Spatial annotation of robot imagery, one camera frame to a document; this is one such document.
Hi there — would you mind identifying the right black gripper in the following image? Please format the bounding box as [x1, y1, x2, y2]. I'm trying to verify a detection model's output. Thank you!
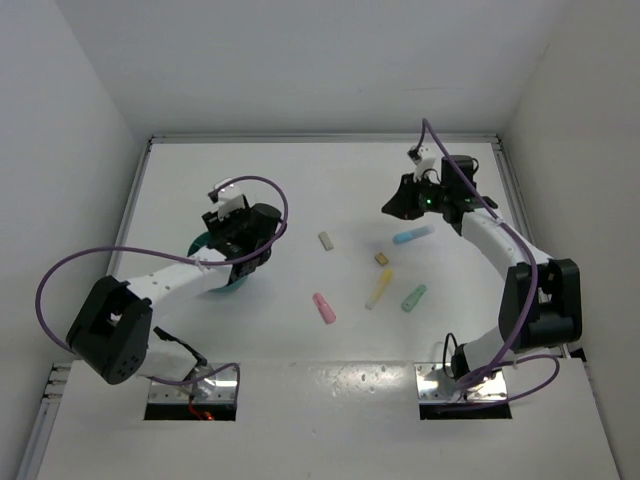
[382, 172, 450, 221]

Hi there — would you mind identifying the blue highlighter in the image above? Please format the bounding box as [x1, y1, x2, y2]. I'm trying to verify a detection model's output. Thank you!
[392, 225, 435, 245]

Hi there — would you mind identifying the grey white eraser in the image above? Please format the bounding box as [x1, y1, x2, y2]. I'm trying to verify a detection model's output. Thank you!
[318, 231, 334, 251]

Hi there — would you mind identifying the small brown eraser block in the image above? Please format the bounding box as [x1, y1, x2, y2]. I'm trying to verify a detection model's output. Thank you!
[375, 252, 389, 266]

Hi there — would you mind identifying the pink highlighter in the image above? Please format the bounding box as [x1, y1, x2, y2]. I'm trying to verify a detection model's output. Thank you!
[312, 292, 337, 325]

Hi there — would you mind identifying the green highlighter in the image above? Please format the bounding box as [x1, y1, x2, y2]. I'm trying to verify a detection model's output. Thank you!
[401, 284, 427, 313]

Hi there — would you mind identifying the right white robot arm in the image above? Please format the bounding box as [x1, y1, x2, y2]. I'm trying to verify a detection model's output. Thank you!
[381, 149, 583, 389]

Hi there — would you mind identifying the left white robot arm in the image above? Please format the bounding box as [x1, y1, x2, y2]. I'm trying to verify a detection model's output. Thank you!
[66, 203, 282, 385]

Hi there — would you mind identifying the teal round organizer container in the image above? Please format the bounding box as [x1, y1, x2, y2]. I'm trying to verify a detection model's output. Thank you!
[187, 232, 248, 293]

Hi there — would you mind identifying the yellow highlighter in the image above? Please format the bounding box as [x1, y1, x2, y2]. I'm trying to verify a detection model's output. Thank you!
[365, 269, 393, 310]

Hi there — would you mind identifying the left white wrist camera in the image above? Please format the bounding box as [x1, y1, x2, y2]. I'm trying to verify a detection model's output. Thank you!
[208, 179, 247, 219]

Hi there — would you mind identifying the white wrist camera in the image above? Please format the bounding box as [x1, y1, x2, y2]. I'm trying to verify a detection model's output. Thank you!
[208, 179, 247, 219]
[407, 146, 436, 181]

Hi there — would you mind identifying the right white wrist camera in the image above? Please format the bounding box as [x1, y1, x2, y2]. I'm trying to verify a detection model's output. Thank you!
[407, 146, 436, 181]

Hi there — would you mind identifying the aluminium table frame rail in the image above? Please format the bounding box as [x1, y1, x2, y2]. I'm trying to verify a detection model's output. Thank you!
[19, 132, 591, 480]

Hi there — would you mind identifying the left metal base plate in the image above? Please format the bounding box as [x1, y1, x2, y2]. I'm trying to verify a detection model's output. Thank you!
[147, 364, 239, 407]

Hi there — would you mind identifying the metal base plate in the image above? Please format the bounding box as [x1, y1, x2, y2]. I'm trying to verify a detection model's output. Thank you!
[147, 364, 239, 407]
[414, 362, 508, 405]

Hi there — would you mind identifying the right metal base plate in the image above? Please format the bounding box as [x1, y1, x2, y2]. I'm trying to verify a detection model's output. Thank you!
[414, 362, 508, 405]

